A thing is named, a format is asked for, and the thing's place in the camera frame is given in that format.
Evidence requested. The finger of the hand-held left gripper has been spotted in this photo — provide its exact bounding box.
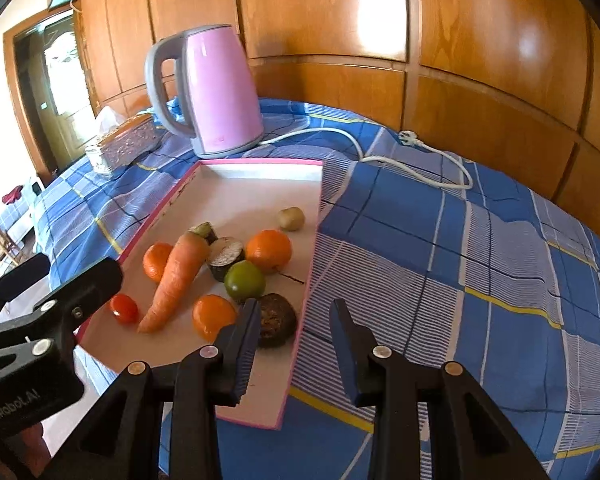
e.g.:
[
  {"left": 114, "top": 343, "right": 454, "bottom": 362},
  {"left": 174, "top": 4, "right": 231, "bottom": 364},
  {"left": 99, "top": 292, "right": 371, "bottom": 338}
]
[
  {"left": 0, "top": 253, "right": 52, "bottom": 321},
  {"left": 0, "top": 258, "right": 124, "bottom": 357}
]

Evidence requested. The white power cable with plug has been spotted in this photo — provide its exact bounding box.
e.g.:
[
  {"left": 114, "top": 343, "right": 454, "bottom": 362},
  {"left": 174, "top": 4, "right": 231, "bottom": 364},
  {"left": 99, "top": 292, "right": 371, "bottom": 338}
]
[{"left": 259, "top": 127, "right": 475, "bottom": 191}]

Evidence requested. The orange tangerine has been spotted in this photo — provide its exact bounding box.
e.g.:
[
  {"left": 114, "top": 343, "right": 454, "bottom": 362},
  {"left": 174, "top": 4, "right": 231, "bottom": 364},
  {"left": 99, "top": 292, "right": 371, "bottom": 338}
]
[
  {"left": 142, "top": 242, "right": 175, "bottom": 283},
  {"left": 192, "top": 294, "right": 238, "bottom": 341},
  {"left": 245, "top": 229, "right": 293, "bottom": 273}
]

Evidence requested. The red cherry tomato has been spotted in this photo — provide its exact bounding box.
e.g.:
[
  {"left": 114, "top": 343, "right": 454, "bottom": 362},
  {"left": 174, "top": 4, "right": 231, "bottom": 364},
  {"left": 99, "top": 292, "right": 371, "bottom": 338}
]
[{"left": 110, "top": 294, "right": 140, "bottom": 325}]

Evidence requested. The pink white tray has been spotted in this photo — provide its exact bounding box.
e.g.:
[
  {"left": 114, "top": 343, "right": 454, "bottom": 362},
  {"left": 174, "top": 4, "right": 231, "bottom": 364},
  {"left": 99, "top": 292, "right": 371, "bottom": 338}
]
[{"left": 75, "top": 158, "right": 326, "bottom": 431}]

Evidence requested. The orange carrot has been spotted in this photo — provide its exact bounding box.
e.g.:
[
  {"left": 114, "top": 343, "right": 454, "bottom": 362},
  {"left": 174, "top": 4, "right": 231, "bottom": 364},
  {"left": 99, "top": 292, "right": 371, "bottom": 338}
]
[{"left": 137, "top": 231, "right": 211, "bottom": 333}]

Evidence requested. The blue plaid bedsheet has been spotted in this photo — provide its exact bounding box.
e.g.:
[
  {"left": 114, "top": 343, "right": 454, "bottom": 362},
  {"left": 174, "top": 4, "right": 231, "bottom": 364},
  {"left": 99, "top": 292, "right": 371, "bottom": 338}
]
[{"left": 30, "top": 97, "right": 600, "bottom": 480}]

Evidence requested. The silver embossed tissue box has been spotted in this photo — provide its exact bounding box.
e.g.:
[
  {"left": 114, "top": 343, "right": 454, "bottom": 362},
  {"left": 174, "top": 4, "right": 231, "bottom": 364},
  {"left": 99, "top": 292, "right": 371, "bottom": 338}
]
[{"left": 84, "top": 114, "right": 165, "bottom": 175}]

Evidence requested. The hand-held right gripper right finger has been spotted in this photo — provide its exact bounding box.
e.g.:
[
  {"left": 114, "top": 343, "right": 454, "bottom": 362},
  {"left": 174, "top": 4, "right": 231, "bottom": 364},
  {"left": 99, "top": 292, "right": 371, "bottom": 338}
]
[{"left": 329, "top": 298, "right": 551, "bottom": 480}]

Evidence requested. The pink electric kettle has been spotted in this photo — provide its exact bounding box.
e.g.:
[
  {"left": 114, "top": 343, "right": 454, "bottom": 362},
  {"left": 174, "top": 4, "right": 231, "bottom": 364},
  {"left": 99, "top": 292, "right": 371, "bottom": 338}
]
[{"left": 145, "top": 24, "right": 266, "bottom": 160}]

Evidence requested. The wooden wardrobe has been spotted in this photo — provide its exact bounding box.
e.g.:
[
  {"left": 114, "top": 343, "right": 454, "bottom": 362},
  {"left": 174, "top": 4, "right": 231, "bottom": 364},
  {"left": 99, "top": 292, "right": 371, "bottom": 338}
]
[{"left": 72, "top": 0, "right": 600, "bottom": 256}]

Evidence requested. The dark wrinkled passion fruit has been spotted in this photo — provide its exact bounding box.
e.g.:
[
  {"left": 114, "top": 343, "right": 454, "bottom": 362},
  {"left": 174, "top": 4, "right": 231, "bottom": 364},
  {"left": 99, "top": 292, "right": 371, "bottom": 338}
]
[{"left": 256, "top": 293, "right": 298, "bottom": 348}]

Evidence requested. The green lime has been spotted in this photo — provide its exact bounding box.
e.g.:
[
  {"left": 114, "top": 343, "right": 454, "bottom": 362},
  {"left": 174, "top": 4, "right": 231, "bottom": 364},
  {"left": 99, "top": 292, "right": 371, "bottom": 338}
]
[{"left": 224, "top": 260, "right": 267, "bottom": 302}]

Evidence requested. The wooden glass door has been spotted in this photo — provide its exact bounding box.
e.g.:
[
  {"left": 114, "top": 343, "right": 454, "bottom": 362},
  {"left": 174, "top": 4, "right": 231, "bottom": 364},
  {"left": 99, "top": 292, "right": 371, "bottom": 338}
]
[{"left": 2, "top": 10, "right": 98, "bottom": 181}]

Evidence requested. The small eggplant chunk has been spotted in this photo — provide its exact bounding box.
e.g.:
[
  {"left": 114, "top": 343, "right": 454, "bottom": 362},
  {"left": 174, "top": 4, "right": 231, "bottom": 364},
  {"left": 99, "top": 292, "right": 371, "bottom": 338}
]
[{"left": 189, "top": 222, "right": 220, "bottom": 246}]

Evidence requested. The white tissue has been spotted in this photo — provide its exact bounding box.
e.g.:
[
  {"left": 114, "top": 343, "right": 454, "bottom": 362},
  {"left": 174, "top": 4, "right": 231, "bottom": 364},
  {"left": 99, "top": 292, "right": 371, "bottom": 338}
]
[{"left": 92, "top": 106, "right": 127, "bottom": 136}]

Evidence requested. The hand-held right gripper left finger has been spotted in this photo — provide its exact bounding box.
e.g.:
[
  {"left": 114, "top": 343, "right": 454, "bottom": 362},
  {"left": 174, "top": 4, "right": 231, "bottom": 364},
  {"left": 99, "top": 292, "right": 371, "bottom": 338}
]
[{"left": 51, "top": 298, "right": 262, "bottom": 480}]

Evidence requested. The dark eggplant chunk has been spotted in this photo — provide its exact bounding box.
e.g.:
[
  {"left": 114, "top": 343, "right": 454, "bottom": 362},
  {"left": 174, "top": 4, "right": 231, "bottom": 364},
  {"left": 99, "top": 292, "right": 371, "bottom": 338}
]
[{"left": 208, "top": 236, "right": 246, "bottom": 282}]

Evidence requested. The beige small potato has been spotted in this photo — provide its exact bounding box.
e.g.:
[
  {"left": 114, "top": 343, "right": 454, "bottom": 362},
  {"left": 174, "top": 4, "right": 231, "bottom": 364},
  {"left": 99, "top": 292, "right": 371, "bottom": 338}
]
[{"left": 278, "top": 206, "right": 306, "bottom": 232}]

